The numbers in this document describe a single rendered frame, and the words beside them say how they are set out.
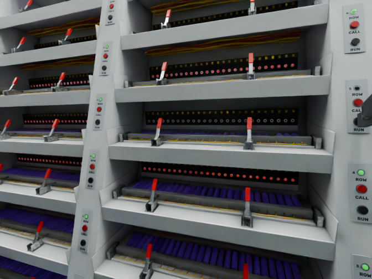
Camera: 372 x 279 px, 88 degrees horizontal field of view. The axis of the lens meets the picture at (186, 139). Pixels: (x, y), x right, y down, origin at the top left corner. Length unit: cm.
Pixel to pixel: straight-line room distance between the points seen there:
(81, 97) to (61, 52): 22
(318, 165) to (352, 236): 15
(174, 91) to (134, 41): 24
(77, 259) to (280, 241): 58
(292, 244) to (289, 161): 19
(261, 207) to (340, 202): 17
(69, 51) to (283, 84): 75
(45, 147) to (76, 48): 38
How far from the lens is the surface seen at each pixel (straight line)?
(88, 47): 85
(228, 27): 65
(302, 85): 57
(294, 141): 59
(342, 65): 60
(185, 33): 67
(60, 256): 84
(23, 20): 122
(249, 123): 55
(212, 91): 56
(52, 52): 98
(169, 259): 67
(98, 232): 70
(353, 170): 55
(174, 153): 55
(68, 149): 78
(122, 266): 72
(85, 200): 71
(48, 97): 90
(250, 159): 51
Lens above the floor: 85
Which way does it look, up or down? 7 degrees up
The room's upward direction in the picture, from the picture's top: 4 degrees clockwise
